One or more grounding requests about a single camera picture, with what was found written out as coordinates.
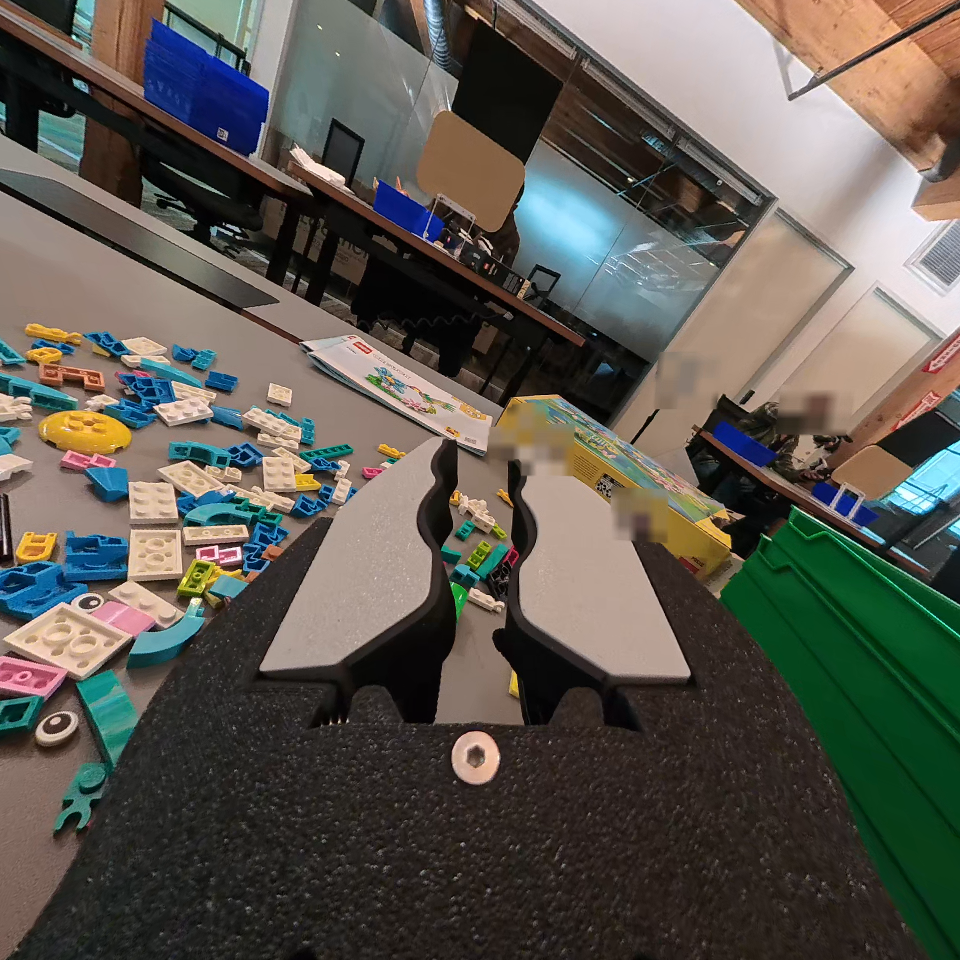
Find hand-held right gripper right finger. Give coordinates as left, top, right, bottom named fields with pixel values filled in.
left=495, top=459, right=693, bottom=727

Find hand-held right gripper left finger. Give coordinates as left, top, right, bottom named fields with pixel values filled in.
left=258, top=437, right=460, bottom=725

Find yellow lego set box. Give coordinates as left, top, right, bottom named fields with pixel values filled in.
left=495, top=395, right=732, bottom=579

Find pile of mixed lego bricks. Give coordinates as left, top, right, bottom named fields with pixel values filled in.
left=0, top=322, right=519, bottom=834

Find yellow round lego dish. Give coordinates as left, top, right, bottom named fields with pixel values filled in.
left=39, top=410, right=132, bottom=455

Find closed instruction booklet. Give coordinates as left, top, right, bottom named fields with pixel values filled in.
left=300, top=335, right=504, bottom=456

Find blue plastic bin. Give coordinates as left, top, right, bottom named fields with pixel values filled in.
left=712, top=421, right=777, bottom=466
left=372, top=180, right=444, bottom=241
left=813, top=480, right=879, bottom=526

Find long wooden desk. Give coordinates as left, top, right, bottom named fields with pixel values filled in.
left=693, top=427, right=931, bottom=579
left=288, top=161, right=586, bottom=406
left=0, top=7, right=312, bottom=286

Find stacked green plastic bins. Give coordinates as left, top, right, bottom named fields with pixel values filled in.
left=718, top=506, right=960, bottom=960

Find black electronic device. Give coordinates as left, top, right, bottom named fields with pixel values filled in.
left=457, top=240, right=526, bottom=294

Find wooden pillar with red signs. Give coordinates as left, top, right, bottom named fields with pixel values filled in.
left=847, top=330, right=960, bottom=466

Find black office chair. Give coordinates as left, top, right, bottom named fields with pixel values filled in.
left=142, top=138, right=264, bottom=237

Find white paper stack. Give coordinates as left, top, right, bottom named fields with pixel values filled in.
left=288, top=146, right=346, bottom=185

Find black framed monitor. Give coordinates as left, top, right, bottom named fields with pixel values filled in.
left=322, top=118, right=365, bottom=185

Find white air vent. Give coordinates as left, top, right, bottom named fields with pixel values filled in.
left=907, top=221, right=960, bottom=297

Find stack of blue bins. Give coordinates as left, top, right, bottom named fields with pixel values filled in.
left=142, top=18, right=270, bottom=157

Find black hanging panel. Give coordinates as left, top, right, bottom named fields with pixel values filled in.
left=453, top=18, right=564, bottom=162

